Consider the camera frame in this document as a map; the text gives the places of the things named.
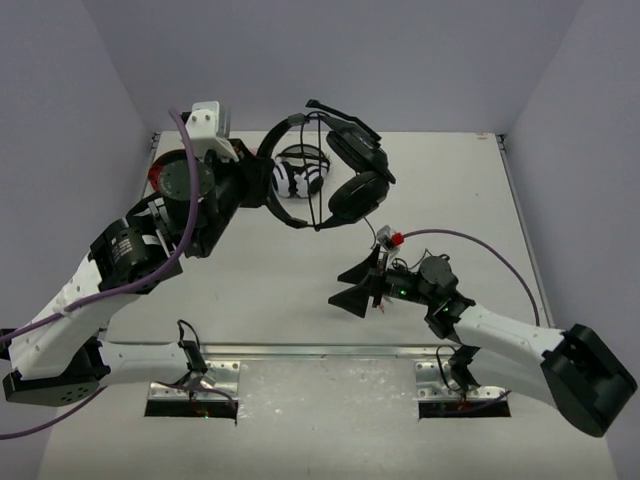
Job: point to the red black headphones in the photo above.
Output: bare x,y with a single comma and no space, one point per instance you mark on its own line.
156,168

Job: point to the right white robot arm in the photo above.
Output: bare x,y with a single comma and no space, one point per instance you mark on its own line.
572,370

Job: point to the metal base plate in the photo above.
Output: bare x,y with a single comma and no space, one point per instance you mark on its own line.
434,384
219,383

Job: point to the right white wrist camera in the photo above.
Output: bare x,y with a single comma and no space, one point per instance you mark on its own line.
389,239

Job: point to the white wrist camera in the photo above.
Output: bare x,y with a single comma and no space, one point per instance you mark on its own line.
208,127
389,239

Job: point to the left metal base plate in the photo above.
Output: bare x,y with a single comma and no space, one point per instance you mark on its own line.
219,383

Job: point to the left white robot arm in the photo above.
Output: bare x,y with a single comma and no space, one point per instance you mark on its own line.
59,358

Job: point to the metal table edge rail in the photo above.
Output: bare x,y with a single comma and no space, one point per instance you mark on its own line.
259,351

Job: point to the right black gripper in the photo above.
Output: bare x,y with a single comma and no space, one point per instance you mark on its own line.
354,299

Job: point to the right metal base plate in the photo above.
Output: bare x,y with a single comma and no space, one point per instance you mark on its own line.
434,384

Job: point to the white black striped headphones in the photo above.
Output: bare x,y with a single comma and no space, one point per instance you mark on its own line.
300,171

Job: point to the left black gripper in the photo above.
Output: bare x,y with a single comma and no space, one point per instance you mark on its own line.
252,181

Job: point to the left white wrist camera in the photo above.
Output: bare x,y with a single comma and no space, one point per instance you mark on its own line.
208,127

